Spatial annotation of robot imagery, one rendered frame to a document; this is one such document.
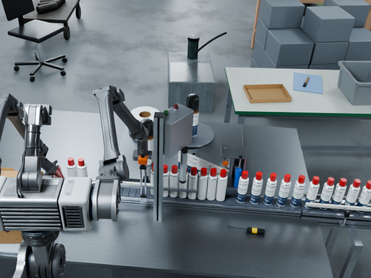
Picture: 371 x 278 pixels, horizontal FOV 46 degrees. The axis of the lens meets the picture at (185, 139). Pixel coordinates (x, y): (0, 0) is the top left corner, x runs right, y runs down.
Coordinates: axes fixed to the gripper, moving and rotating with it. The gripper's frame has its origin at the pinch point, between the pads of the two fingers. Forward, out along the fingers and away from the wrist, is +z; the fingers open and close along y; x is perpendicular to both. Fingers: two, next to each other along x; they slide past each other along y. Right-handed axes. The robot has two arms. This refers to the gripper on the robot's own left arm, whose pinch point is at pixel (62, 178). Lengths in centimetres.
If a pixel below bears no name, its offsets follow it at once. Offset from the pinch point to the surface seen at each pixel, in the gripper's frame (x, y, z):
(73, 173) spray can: -10.1, -2.5, -0.2
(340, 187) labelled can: -124, -3, 87
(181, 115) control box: -85, -10, 0
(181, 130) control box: -80, -13, 5
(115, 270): -17, -44, 39
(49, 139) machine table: 25, 50, -7
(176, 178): -55, -3, 34
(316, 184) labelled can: -114, -3, 78
